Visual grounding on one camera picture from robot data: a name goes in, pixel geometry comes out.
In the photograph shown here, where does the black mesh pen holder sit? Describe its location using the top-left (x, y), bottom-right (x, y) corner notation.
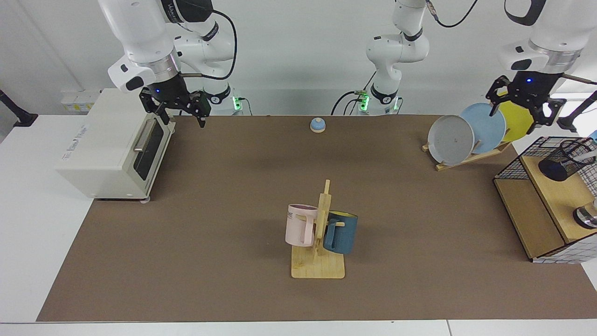
top-left (538, 139), bottom-right (596, 182)

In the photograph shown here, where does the black stand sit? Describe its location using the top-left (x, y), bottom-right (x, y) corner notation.
top-left (554, 91), bottom-right (597, 133)
top-left (0, 90), bottom-right (39, 127)

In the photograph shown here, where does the yellow plate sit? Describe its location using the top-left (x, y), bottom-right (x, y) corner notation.
top-left (494, 91), bottom-right (536, 143)

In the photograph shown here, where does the pale blue plate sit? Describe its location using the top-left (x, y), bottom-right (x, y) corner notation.
top-left (459, 103), bottom-right (507, 154)

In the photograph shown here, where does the pale toaster oven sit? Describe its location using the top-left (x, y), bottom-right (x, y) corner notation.
top-left (55, 88), bottom-right (177, 202)

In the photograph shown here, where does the grey plate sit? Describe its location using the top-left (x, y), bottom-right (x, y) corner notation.
top-left (428, 115), bottom-right (475, 166)

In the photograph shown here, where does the white socket box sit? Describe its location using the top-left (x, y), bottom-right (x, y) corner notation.
top-left (61, 90), bottom-right (102, 114)

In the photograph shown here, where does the wooden plate rack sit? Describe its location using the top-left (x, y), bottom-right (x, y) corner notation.
top-left (422, 128), bottom-right (512, 172)

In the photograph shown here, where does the glass lid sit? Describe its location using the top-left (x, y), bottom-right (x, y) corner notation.
top-left (573, 198), bottom-right (597, 230)

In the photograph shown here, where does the pink cup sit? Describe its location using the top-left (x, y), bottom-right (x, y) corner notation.
top-left (285, 204), bottom-right (319, 247)

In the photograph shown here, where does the brown table cloth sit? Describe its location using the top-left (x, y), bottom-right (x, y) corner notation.
top-left (36, 115), bottom-right (597, 322)

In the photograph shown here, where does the teal cup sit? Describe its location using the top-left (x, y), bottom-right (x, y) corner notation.
top-left (323, 211), bottom-right (359, 255)

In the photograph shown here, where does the wooden cup stand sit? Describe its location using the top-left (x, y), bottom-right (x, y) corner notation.
top-left (291, 180), bottom-right (346, 280)

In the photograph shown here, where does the black base cable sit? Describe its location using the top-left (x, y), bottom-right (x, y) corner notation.
top-left (331, 72), bottom-right (375, 116)
top-left (231, 96), bottom-right (253, 116)

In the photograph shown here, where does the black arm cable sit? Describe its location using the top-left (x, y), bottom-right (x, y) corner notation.
top-left (179, 8), bottom-right (237, 81)
top-left (425, 0), bottom-right (597, 85)

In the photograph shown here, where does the wire basket with wooden floor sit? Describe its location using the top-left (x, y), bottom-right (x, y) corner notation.
top-left (493, 136), bottom-right (597, 264)

